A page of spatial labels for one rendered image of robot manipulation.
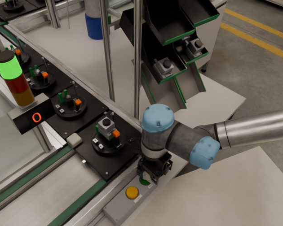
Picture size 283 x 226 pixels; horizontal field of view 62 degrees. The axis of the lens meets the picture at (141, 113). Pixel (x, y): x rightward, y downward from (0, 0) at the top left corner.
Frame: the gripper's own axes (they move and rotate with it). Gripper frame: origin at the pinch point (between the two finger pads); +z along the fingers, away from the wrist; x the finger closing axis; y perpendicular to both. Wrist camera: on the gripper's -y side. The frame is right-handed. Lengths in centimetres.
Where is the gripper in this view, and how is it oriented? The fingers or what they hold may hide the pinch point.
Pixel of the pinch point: (146, 175)
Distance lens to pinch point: 85.9
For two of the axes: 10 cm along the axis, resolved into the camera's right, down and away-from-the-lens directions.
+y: 7.3, 5.3, -4.4
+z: -0.2, 6.5, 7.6
